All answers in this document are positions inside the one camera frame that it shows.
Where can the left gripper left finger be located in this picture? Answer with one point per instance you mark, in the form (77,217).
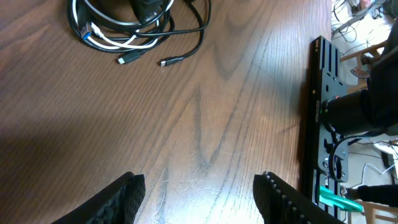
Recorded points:
(119,202)

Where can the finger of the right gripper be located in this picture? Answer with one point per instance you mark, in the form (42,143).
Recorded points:
(145,10)

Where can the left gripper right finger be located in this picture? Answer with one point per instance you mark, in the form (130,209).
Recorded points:
(280,203)

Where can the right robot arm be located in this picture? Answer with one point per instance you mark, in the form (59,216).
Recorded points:
(266,64)

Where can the green clamp handle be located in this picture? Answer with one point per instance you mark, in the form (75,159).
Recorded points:
(327,197)

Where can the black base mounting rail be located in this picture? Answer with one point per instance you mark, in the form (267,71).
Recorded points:
(321,169)

